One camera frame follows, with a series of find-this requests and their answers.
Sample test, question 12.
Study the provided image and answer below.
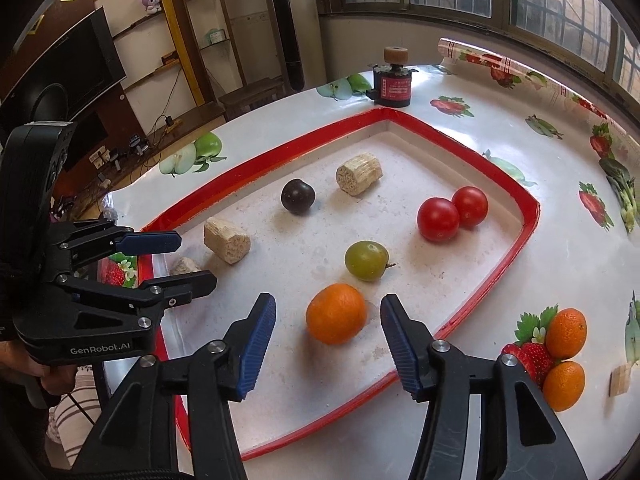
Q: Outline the sugarcane piece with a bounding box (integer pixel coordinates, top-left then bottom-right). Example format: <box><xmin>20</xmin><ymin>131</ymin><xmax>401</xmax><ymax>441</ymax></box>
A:
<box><xmin>336</xmin><ymin>155</ymin><xmax>384</xmax><ymax>196</ymax></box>
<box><xmin>169</xmin><ymin>256</ymin><xmax>202</xmax><ymax>276</ymax></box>
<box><xmin>611</xmin><ymin>364</ymin><xmax>633</xmax><ymax>397</ymax></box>
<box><xmin>203</xmin><ymin>217</ymin><xmax>251</xmax><ymax>265</ymax></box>

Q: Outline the red tomato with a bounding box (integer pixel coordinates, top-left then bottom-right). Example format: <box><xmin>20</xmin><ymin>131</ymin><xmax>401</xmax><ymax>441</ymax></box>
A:
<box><xmin>417</xmin><ymin>197</ymin><xmax>461</xmax><ymax>243</ymax></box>
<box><xmin>451</xmin><ymin>186</ymin><xmax>489</xmax><ymax>228</ymax></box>

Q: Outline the green grape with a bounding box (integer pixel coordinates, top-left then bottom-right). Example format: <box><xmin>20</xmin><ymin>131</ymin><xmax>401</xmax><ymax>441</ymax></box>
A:
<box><xmin>344</xmin><ymin>240</ymin><xmax>398</xmax><ymax>282</ymax></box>

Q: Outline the wooden stool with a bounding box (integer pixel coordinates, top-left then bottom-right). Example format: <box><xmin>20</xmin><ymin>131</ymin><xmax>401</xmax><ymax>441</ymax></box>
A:
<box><xmin>219</xmin><ymin>76</ymin><xmax>287</xmax><ymax>122</ymax></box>

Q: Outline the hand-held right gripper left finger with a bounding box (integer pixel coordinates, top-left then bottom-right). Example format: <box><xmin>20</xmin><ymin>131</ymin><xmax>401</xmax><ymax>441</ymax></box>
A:
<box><xmin>70</xmin><ymin>292</ymin><xmax>277</xmax><ymax>480</ymax></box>

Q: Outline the fruit printed tablecloth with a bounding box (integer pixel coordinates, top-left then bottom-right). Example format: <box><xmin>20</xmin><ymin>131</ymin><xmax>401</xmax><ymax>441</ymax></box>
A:
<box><xmin>100</xmin><ymin>37</ymin><xmax>640</xmax><ymax>480</ymax></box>

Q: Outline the black motor with red label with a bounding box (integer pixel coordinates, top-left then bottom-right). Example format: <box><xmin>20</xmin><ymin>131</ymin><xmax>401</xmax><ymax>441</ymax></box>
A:
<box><xmin>367</xmin><ymin>46</ymin><xmax>420</xmax><ymax>109</ymax></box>

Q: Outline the dark wooden cabinet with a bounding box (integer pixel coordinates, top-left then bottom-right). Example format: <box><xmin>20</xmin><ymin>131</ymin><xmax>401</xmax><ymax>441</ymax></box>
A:
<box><xmin>50</xmin><ymin>85</ymin><xmax>147</xmax><ymax>201</ymax></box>

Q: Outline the striped cloth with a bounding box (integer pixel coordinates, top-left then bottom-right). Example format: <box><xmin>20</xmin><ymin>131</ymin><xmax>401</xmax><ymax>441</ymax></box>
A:
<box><xmin>46</xmin><ymin>365</ymin><xmax>121</xmax><ymax>468</ymax></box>

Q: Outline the orange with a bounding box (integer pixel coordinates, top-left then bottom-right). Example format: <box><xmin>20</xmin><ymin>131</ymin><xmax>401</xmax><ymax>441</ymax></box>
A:
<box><xmin>305</xmin><ymin>283</ymin><xmax>368</xmax><ymax>346</ymax></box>
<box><xmin>545</xmin><ymin>308</ymin><xmax>587</xmax><ymax>360</ymax></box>
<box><xmin>542</xmin><ymin>361</ymin><xmax>586</xmax><ymax>412</ymax></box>

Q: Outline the dark purple plum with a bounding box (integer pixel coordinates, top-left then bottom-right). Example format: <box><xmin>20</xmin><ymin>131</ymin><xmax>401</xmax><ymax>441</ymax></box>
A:
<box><xmin>280</xmin><ymin>178</ymin><xmax>317</xmax><ymax>216</ymax></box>

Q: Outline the black television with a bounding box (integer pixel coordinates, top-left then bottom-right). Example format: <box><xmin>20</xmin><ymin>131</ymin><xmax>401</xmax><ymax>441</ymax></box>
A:
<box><xmin>0</xmin><ymin>7</ymin><xmax>127</xmax><ymax>126</ymax></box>

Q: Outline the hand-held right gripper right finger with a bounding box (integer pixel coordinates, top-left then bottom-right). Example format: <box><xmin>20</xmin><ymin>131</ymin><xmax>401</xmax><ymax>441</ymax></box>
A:
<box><xmin>380</xmin><ymin>294</ymin><xmax>588</xmax><ymax>480</ymax></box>

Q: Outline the barred window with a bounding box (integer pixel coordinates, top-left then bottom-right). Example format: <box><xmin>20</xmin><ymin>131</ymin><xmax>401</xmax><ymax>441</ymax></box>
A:
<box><xmin>320</xmin><ymin>0</ymin><xmax>640</xmax><ymax>96</ymax></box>

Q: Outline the person's left hand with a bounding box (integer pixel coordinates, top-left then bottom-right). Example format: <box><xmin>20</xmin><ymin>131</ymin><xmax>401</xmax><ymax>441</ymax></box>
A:
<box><xmin>0</xmin><ymin>342</ymin><xmax>78</xmax><ymax>397</ymax></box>

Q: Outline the red rimmed tray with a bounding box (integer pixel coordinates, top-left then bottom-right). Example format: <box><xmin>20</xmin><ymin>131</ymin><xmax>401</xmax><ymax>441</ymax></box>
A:
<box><xmin>102</xmin><ymin>108</ymin><xmax>542</xmax><ymax>462</ymax></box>

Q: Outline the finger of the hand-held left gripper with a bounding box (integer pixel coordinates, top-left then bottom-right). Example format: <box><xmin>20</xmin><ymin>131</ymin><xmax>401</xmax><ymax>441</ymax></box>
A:
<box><xmin>56</xmin><ymin>270</ymin><xmax>219</xmax><ymax>332</ymax></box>
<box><xmin>50</xmin><ymin>219</ymin><xmax>182</xmax><ymax>275</ymax></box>

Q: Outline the wall shelf unit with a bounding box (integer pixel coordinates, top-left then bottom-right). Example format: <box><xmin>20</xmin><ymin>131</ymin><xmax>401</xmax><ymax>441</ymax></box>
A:
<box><xmin>92</xmin><ymin>0</ymin><xmax>246</xmax><ymax>106</ymax></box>

